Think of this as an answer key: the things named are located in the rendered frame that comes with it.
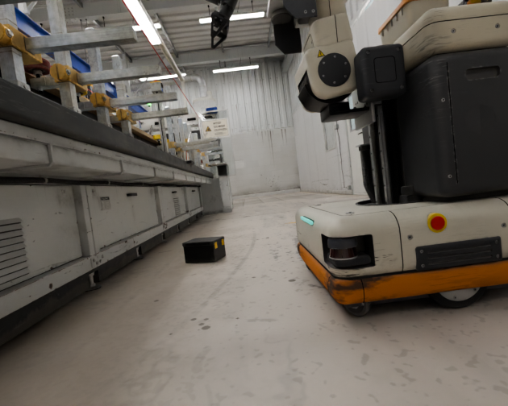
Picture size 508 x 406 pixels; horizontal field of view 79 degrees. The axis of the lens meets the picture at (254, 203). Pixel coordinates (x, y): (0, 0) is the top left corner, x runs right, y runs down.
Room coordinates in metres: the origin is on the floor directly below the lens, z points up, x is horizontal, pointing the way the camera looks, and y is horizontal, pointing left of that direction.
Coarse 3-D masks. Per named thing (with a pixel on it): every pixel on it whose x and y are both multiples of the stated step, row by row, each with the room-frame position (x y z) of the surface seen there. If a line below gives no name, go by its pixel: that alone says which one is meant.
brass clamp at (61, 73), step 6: (54, 66) 1.00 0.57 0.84; (60, 66) 1.00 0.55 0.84; (66, 66) 1.02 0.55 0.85; (54, 72) 1.00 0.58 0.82; (60, 72) 1.00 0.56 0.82; (66, 72) 1.01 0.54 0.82; (72, 72) 1.05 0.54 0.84; (78, 72) 1.09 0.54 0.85; (54, 78) 1.01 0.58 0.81; (60, 78) 1.01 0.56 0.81; (66, 78) 1.02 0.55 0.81; (72, 78) 1.04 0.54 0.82; (78, 84) 1.08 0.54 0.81; (78, 90) 1.12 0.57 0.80; (84, 90) 1.13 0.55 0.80
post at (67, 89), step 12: (48, 0) 1.03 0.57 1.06; (60, 0) 1.06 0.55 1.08; (48, 12) 1.03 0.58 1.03; (60, 12) 1.05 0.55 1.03; (60, 24) 1.03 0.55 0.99; (60, 60) 1.03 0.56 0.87; (60, 84) 1.03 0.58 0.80; (72, 84) 1.05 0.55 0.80; (60, 96) 1.03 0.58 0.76; (72, 96) 1.04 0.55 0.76
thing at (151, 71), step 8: (88, 72) 1.08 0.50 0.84; (96, 72) 1.08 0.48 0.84; (104, 72) 1.08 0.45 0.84; (112, 72) 1.08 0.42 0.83; (120, 72) 1.08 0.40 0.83; (128, 72) 1.08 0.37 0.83; (136, 72) 1.08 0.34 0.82; (144, 72) 1.08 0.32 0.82; (152, 72) 1.08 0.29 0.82; (160, 72) 1.10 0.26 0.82; (32, 80) 1.07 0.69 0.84; (40, 80) 1.07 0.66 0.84; (48, 80) 1.07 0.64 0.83; (80, 80) 1.08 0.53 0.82; (88, 80) 1.08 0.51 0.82; (96, 80) 1.08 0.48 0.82; (104, 80) 1.08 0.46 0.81; (112, 80) 1.09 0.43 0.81; (120, 80) 1.10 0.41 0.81; (128, 80) 1.11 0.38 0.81; (32, 88) 1.08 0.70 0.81; (40, 88) 1.08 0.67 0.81; (48, 88) 1.09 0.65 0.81; (56, 88) 1.10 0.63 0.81
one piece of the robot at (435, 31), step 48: (480, 0) 0.93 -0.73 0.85; (432, 48) 0.85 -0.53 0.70; (480, 48) 0.86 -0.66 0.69; (432, 96) 0.86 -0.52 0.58; (480, 96) 0.84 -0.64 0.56; (384, 144) 1.06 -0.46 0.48; (432, 144) 0.87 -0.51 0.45; (480, 144) 0.84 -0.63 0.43; (384, 192) 1.11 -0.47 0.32; (432, 192) 0.90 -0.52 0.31; (480, 192) 0.86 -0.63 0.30
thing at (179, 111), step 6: (180, 108) 1.58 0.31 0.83; (186, 108) 1.58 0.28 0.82; (132, 114) 1.58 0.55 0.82; (138, 114) 1.58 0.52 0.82; (144, 114) 1.58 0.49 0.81; (150, 114) 1.58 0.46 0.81; (156, 114) 1.58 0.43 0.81; (162, 114) 1.58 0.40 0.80; (168, 114) 1.58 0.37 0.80; (174, 114) 1.58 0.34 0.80; (180, 114) 1.60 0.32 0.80; (114, 120) 1.57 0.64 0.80
